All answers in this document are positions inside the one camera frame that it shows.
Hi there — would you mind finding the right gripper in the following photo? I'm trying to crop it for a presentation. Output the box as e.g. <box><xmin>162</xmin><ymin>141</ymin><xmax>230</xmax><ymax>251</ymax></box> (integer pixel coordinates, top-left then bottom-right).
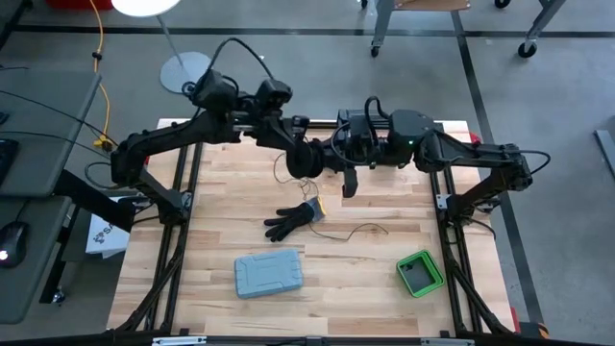
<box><xmin>316</xmin><ymin>109</ymin><xmax>389</xmax><ymax>200</ymax></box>

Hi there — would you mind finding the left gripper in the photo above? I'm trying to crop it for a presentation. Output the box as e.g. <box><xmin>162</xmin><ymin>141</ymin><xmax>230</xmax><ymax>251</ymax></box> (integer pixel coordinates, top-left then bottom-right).
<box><xmin>230</xmin><ymin>109</ymin><xmax>311</xmax><ymax>158</ymax></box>

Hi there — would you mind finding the black cord spool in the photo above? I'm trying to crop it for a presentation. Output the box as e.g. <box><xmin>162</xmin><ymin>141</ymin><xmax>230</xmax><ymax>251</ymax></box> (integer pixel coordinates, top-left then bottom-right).
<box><xmin>286</xmin><ymin>138</ymin><xmax>326</xmax><ymax>180</ymax></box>

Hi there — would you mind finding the black grey work glove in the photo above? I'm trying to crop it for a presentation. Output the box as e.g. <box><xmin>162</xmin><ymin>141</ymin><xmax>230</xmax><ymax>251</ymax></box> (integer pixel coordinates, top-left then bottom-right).
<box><xmin>262</xmin><ymin>194</ymin><xmax>329</xmax><ymax>243</ymax></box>

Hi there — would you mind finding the thin dark cord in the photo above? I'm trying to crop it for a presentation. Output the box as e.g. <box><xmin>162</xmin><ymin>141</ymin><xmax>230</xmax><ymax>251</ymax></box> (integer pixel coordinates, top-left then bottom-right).
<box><xmin>272</xmin><ymin>152</ymin><xmax>389</xmax><ymax>242</ymax></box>

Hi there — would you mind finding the grey plastic case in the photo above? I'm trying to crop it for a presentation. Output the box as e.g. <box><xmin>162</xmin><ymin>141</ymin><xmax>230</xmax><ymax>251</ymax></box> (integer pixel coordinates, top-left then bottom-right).
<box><xmin>233</xmin><ymin>247</ymin><xmax>306</xmax><ymax>301</ymax></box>

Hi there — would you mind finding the green square container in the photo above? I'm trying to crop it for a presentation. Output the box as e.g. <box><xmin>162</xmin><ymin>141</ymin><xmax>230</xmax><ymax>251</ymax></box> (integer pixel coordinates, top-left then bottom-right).
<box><xmin>395</xmin><ymin>248</ymin><xmax>447</xmax><ymax>299</ymax></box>

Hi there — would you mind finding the white floor lamp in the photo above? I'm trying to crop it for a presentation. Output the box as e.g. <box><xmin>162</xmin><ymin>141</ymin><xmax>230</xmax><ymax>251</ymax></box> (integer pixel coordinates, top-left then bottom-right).
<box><xmin>110</xmin><ymin>0</ymin><xmax>213</xmax><ymax>95</ymax></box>

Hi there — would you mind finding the black desk support beam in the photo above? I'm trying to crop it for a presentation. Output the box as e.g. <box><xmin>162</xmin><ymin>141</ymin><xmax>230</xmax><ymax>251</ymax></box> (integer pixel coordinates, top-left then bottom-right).
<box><xmin>38</xmin><ymin>167</ymin><xmax>136</xmax><ymax>305</ymax></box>

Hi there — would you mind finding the white box with logo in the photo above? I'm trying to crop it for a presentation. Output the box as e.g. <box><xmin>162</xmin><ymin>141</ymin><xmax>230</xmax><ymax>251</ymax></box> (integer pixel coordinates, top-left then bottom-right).
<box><xmin>85</xmin><ymin>195</ymin><xmax>133</xmax><ymax>260</ymax></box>

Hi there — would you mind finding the grey desk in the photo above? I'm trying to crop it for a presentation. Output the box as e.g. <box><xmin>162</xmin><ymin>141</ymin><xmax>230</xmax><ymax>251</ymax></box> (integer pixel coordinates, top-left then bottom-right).
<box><xmin>0</xmin><ymin>194</ymin><xmax>73</xmax><ymax>326</ymax></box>
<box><xmin>0</xmin><ymin>69</ymin><xmax>103</xmax><ymax>199</ymax></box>

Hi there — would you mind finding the red plastic box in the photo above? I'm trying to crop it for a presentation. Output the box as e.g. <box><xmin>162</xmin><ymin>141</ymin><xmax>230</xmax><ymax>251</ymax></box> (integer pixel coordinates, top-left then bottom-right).
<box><xmin>45</xmin><ymin>0</ymin><xmax>114</xmax><ymax>11</ymax></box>

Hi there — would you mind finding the orange black corner block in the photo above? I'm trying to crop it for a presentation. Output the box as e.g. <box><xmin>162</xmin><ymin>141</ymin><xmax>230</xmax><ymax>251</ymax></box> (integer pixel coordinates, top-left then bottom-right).
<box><xmin>518</xmin><ymin>320</ymin><xmax>550</xmax><ymax>340</ymax></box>

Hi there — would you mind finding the grey metal bar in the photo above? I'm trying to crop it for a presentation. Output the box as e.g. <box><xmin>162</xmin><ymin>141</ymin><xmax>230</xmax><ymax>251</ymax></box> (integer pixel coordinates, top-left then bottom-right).
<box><xmin>594</xmin><ymin>128</ymin><xmax>615</xmax><ymax>182</ymax></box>

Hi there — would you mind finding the black computer mouse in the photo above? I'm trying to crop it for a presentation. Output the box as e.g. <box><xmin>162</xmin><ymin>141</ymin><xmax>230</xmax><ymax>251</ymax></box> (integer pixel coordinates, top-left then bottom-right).
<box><xmin>0</xmin><ymin>220</ymin><xmax>30</xmax><ymax>269</ymax></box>

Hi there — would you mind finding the silver aluminium bracket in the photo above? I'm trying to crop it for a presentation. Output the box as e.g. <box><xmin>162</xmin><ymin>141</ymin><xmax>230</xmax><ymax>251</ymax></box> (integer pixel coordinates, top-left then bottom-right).
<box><xmin>420</xmin><ymin>337</ymin><xmax>476</xmax><ymax>346</ymax></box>
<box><xmin>152</xmin><ymin>335</ymin><xmax>209</xmax><ymax>346</ymax></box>

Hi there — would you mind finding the yellow extension cable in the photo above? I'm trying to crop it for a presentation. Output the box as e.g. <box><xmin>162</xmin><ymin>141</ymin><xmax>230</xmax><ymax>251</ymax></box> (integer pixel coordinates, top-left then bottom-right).
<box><xmin>87</xmin><ymin>0</ymin><xmax>117</xmax><ymax>150</ymax></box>

